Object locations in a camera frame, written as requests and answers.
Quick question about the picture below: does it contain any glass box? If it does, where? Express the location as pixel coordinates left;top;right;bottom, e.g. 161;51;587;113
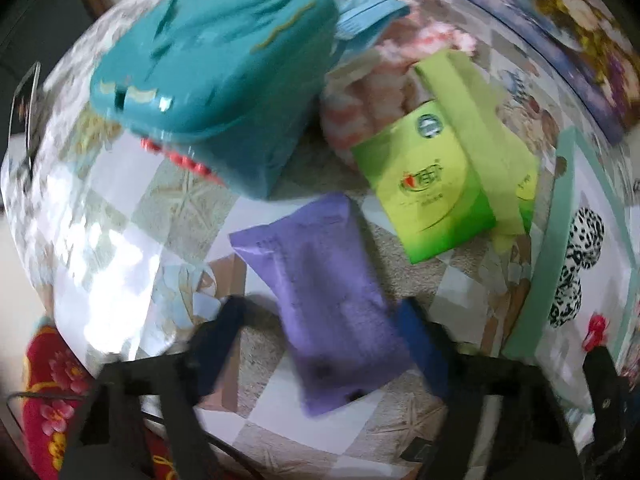
502;127;640;411

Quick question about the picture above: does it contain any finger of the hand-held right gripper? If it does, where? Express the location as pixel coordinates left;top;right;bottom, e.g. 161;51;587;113
582;346;640;480

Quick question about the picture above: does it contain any purple tissue packet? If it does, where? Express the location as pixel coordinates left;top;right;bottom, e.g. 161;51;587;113
229;192;418;418

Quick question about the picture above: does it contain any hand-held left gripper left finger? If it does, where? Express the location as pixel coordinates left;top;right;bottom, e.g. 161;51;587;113
60;295;251;480

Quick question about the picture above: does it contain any leopard print scrunchie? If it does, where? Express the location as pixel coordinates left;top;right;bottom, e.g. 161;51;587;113
547;207;606;328

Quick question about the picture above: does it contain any red flower hair tie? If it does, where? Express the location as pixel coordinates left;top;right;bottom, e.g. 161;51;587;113
580;312;613;353

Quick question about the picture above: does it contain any red floral mat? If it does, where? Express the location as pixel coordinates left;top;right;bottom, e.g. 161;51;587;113
22;317;176;480

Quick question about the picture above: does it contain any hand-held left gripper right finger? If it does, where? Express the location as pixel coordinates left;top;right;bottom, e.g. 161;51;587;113
395;297;586;480

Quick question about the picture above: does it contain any pink fluffy towel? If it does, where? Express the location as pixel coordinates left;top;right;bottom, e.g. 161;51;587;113
320;10;476;153

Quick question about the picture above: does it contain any green tissue pack with logo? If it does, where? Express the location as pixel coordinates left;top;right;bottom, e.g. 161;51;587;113
350;101;497;266

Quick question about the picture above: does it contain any plain green tissue pack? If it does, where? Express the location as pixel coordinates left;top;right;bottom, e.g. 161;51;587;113
414;49;542;253

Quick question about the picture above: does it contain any floral painting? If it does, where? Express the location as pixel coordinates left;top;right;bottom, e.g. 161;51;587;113
415;0;640;143

